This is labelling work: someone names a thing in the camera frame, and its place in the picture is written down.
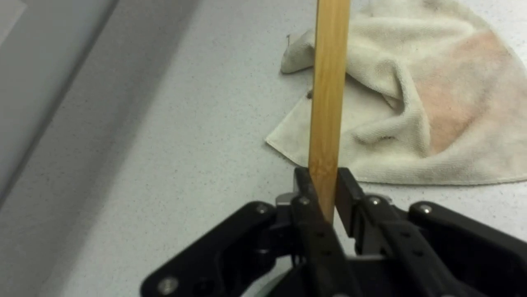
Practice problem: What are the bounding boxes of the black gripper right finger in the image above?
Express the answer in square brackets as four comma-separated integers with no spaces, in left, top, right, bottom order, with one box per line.
[334,167,527,297]

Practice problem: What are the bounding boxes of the cream stained cloth towel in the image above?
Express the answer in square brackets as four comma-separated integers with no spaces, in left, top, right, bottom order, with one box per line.
[264,0,527,186]

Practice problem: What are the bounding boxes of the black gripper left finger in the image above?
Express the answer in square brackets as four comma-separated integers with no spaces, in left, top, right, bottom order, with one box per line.
[138,167,359,297]

